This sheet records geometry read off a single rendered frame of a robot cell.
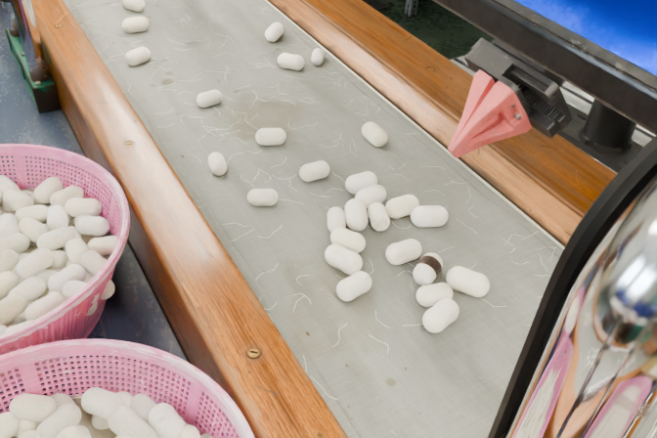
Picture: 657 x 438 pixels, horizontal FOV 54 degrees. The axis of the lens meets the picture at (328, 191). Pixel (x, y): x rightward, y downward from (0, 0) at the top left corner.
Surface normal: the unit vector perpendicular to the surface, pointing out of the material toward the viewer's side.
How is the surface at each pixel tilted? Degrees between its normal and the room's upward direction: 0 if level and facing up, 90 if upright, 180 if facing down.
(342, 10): 0
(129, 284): 0
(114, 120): 0
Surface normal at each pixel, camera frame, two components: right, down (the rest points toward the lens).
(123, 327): 0.06, -0.78
